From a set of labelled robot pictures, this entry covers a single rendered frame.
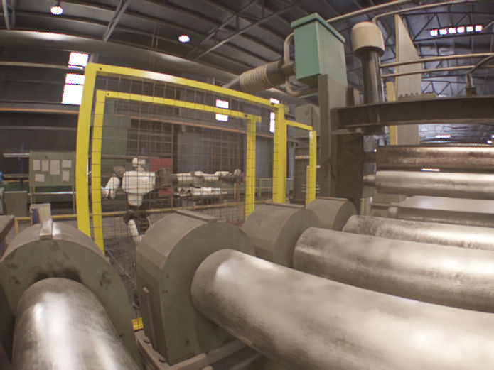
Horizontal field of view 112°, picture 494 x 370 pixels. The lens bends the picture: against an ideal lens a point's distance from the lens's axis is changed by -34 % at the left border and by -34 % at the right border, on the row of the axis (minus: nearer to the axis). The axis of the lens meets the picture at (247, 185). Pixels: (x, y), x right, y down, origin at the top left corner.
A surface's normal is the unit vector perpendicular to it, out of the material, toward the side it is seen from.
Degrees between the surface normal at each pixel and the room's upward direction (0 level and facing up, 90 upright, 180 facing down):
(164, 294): 90
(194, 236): 90
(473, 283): 71
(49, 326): 7
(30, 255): 90
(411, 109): 90
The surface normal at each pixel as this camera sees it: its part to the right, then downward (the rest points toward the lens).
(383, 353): -0.61, -0.52
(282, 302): -0.51, -0.69
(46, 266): 0.69, 0.04
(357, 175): -0.73, 0.02
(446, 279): -0.68, -0.31
